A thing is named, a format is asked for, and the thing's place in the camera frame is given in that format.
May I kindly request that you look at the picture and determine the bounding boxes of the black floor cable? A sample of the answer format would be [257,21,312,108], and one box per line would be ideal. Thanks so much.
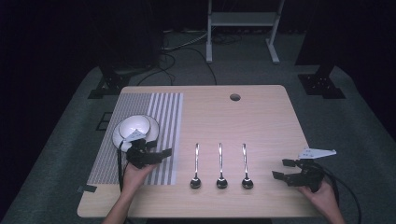
[135,46,219,87]

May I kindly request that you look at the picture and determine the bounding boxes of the grey floor cable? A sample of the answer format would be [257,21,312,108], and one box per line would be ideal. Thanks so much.
[161,29,209,53]

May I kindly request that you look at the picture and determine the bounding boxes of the black tape piece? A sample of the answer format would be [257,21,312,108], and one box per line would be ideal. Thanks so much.
[76,184,98,194]

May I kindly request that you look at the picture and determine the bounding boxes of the person's left hand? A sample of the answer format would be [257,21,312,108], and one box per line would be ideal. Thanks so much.
[122,161,159,196]

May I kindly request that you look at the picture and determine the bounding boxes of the person's right hand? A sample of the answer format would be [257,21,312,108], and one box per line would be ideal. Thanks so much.
[296,179,340,217]

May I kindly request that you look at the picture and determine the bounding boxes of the metal spoon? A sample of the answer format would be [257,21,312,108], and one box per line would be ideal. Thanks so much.
[216,142,229,190]
[241,142,255,190]
[189,142,203,190]

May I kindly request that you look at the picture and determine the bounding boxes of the white bowl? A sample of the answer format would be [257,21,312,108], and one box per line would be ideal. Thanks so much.
[118,114,153,143]

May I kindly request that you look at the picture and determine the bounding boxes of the grey striped placemat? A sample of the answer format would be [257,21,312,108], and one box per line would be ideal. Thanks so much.
[86,91,184,187]

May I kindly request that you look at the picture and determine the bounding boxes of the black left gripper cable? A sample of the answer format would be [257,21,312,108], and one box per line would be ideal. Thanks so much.
[116,140,129,192]

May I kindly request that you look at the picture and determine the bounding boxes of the white metal stand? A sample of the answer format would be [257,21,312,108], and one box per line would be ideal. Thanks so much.
[205,0,286,65]

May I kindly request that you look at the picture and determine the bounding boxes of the black stand base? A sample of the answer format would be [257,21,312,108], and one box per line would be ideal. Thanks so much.
[87,55,157,100]
[294,55,347,100]

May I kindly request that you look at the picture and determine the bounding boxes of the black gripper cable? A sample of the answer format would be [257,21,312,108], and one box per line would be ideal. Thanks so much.
[116,140,129,192]
[317,163,363,224]

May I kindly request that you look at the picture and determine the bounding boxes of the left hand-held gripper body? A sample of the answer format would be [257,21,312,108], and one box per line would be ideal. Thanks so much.
[123,129,162,170]

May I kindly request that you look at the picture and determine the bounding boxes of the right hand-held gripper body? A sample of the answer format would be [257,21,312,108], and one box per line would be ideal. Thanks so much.
[290,147,338,193]

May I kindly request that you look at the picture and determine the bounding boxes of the black floor tape marks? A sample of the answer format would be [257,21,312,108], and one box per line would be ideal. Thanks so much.
[95,110,114,132]

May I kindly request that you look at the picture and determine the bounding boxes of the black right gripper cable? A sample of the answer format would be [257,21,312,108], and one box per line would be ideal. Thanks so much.
[317,163,363,224]

